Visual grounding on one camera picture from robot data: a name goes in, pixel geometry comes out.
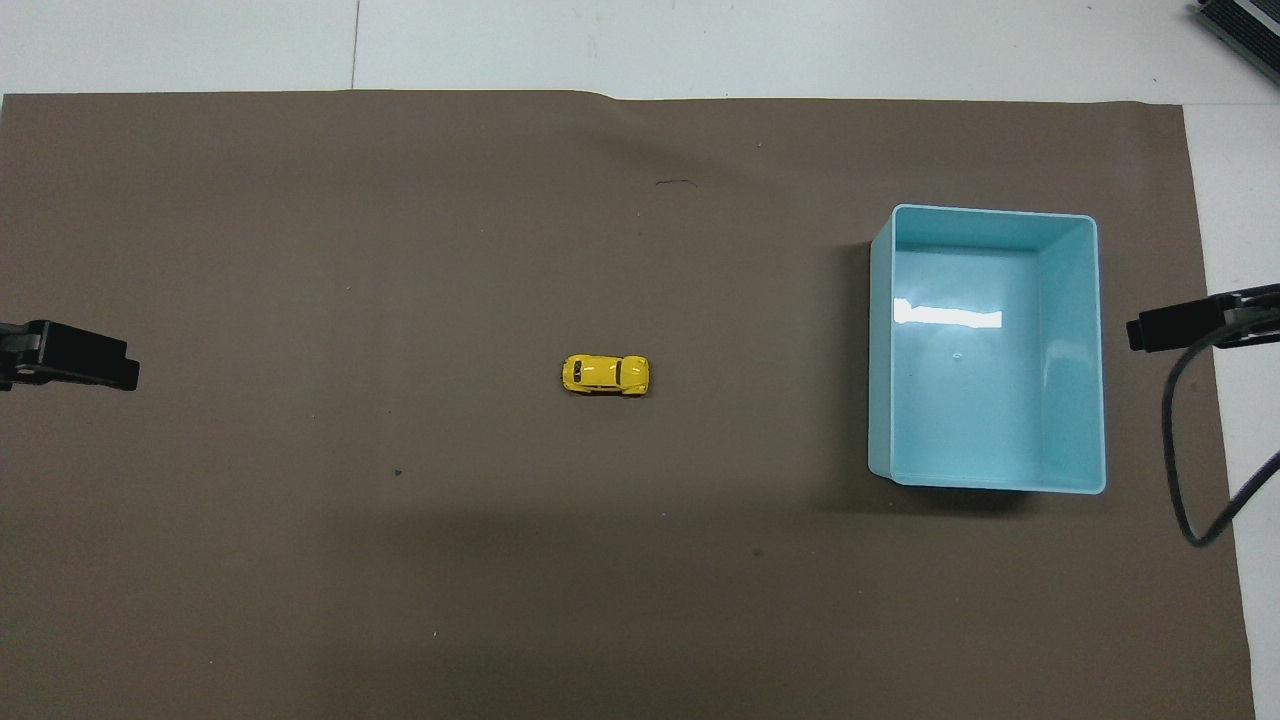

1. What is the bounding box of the yellow toy beetle car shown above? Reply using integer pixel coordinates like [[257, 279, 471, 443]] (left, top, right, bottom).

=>
[[561, 354, 651, 399]]

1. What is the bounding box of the light blue plastic bin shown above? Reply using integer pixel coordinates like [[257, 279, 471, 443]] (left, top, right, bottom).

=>
[[867, 204, 1108, 496]]

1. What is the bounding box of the grey ribbed box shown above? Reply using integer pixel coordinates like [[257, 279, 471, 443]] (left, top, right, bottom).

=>
[[1189, 0, 1280, 72]]

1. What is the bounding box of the black cable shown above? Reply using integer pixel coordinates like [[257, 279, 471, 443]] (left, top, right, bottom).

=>
[[1161, 318, 1280, 548]]

